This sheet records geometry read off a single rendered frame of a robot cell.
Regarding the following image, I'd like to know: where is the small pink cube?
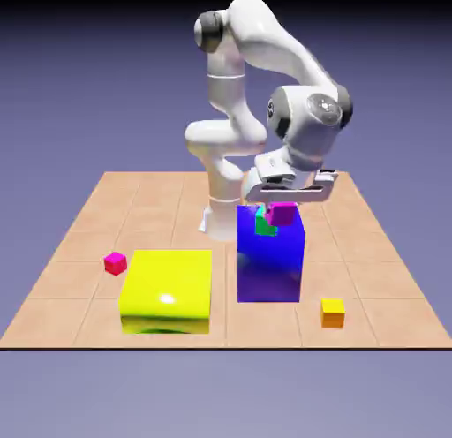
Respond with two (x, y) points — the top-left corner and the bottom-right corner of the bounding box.
(103, 251), (128, 277)

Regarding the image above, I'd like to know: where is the large yellow box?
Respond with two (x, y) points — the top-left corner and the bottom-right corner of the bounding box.
(118, 249), (214, 336)

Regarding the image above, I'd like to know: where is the small magenta cube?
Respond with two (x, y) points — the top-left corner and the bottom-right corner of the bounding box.
(265, 201), (298, 228)

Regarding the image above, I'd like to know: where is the small orange cube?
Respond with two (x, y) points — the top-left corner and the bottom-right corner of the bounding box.
(320, 298), (346, 329)

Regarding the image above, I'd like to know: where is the large blue box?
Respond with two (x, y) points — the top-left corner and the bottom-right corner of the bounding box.
(236, 203), (306, 304)

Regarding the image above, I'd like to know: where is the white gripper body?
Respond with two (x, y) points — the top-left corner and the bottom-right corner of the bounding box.
(242, 168), (340, 205)

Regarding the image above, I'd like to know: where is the small green cube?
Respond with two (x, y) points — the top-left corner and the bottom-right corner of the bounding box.
(254, 204), (279, 238)

